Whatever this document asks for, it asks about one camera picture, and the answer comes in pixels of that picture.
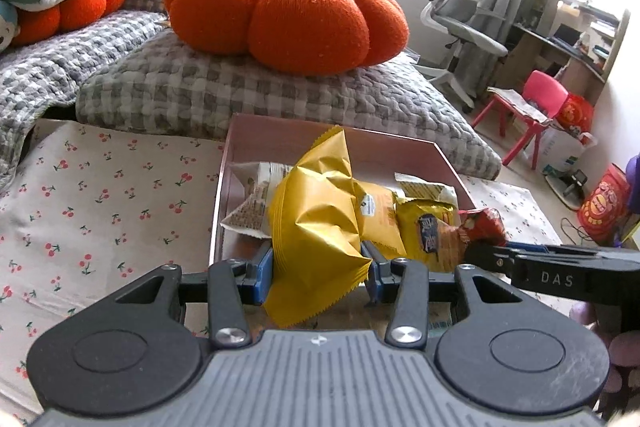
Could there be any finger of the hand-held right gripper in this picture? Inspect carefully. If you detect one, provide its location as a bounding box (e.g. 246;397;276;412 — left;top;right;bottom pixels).
465;243;519;281
505;241;601;257

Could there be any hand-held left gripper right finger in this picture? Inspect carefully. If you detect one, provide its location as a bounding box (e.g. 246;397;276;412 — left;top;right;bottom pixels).
361;239;526;349

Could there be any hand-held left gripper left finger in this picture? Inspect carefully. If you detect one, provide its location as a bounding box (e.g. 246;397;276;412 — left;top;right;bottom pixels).
115;240;275;348

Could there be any red snack packet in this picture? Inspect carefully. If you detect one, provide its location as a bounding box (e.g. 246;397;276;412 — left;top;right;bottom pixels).
457;208;509;249

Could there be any yellow snack packet white label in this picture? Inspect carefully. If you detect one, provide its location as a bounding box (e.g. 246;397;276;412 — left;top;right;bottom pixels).
351;179;409;259

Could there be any yellow snack packet blue label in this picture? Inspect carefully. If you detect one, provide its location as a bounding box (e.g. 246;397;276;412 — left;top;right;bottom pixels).
396;199;469;274

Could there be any large plain yellow snack bag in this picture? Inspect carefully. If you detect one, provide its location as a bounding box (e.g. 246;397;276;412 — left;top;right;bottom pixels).
263;125;374;328

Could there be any pink cardboard box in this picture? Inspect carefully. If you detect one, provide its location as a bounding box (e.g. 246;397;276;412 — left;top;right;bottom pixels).
207;113;477;344

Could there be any person's right hand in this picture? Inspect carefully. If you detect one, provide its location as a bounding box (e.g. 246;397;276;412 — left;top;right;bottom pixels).
569;301;640;419

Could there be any white green snack packet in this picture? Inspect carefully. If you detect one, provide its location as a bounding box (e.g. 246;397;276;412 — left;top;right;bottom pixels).
220;161;294;239
394;172;459;214

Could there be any red printed bag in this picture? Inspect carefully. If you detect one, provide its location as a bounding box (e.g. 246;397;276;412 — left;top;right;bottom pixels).
578;164;632;246
556;94;596;138

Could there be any black device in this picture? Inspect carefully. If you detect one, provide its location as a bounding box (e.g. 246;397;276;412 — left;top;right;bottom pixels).
559;169;589;208

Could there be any purple hat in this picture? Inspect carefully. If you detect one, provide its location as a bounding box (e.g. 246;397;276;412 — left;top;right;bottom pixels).
624;153;640;214

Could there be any newspaper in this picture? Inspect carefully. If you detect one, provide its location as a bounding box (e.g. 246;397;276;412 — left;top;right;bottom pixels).
486;86;552;126

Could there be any pink child chair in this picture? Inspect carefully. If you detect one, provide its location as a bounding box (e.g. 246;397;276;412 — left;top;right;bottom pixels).
472;70;570;170

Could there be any grey checked cushion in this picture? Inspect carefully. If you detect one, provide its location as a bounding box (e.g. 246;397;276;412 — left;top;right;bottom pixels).
75;28;503;181

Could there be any wooden desk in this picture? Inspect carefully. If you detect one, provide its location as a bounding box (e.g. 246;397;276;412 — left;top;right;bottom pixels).
504;0;632;106

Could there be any grey office chair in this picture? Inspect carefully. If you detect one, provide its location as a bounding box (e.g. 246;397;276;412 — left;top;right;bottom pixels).
416;0;509;114

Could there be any large orange pumpkin cushion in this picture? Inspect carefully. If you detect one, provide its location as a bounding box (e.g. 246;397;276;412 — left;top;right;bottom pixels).
163;0;410;76

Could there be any grey checked blanket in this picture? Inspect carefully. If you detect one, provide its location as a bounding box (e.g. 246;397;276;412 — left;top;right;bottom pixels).
0;0;172;188

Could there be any small orange pumpkin cushion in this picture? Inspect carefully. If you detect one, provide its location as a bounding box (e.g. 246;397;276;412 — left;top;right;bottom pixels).
10;0;126;47

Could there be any plush toy face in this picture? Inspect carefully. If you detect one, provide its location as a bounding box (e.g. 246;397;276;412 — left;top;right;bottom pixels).
0;1;22;54

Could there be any thin floor cable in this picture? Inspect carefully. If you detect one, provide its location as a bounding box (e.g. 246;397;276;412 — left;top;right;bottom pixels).
559;216;602;249

